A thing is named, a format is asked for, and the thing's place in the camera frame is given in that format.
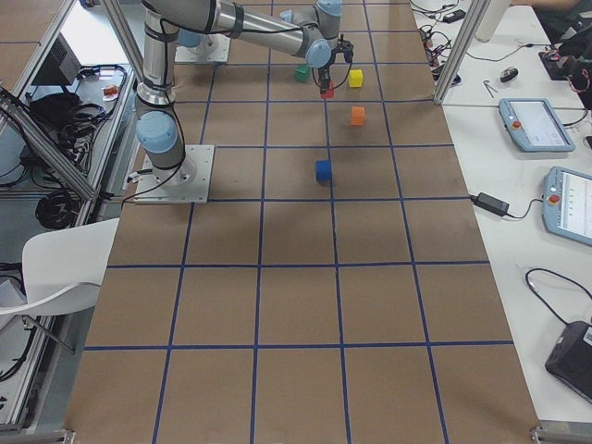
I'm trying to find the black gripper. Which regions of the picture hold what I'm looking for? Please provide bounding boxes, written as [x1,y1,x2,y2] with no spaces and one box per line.
[319,33,354,90]

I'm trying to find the green wooden block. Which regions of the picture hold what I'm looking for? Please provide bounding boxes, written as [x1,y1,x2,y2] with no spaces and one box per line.
[294,65,311,83]

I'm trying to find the yellow wooden block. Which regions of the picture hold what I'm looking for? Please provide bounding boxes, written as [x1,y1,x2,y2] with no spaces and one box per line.
[348,69,364,89]

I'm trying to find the orange wooden block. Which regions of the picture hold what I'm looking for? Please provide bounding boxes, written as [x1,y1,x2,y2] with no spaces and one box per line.
[350,106,366,127]

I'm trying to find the blue wooden block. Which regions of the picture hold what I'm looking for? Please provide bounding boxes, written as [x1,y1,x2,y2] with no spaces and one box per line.
[314,159,332,183]

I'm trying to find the black computer mouse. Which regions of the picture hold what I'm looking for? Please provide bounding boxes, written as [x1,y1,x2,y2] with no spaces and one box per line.
[499,67,519,83]

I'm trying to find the black power adapter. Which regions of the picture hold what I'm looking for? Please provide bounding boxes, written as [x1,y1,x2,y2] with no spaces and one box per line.
[470,192,510,216]

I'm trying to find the upper teach pendant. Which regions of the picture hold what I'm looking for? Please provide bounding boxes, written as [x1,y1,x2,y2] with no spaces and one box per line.
[499,98,575,153]

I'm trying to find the teach pendant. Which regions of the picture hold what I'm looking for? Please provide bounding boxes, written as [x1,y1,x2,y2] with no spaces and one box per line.
[499,98,575,153]
[542,166,591,245]

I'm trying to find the lower teach pendant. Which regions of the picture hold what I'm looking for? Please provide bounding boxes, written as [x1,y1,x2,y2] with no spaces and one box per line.
[542,166,591,245]

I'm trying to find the white chair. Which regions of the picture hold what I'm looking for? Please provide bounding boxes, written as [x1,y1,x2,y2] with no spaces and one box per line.
[1,218,119,316]

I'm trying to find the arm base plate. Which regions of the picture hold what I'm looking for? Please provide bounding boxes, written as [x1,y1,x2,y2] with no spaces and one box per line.
[175,32,230,65]
[133,144,215,204]

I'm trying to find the aluminium frame column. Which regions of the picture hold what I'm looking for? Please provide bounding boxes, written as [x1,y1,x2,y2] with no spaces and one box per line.
[434,0,490,105]

